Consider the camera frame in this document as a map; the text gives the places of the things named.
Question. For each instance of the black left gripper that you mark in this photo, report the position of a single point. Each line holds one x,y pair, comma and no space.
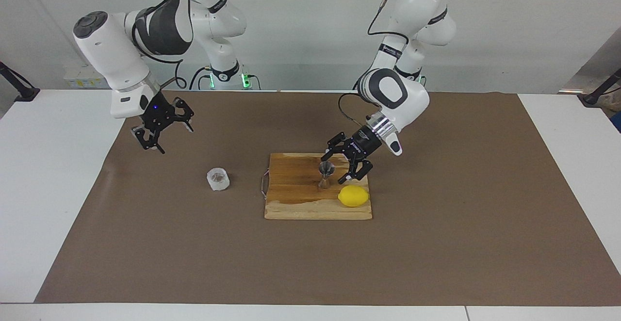
364,142

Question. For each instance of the yellow lemon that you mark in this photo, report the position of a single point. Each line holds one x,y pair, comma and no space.
353,196

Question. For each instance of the black clamp stand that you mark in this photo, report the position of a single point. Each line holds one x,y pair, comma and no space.
19,88
599,93

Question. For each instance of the white wall socket box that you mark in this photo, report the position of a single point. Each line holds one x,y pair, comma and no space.
85,78

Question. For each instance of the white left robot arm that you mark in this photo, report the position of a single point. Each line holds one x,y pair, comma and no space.
412,103

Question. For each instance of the small clear frosted cup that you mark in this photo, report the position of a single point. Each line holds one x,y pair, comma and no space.
218,179

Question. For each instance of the wooden cutting board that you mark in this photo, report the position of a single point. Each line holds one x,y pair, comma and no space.
301,200

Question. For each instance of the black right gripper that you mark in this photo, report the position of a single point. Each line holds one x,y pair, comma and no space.
157,115

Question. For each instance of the brown paper table mat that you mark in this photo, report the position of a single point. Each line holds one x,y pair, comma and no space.
436,243

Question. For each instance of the steel double jigger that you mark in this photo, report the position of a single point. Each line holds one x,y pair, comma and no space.
326,168

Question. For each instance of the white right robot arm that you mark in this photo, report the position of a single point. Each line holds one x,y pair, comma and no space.
111,59

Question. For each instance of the blue object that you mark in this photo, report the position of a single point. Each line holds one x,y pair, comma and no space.
617,120

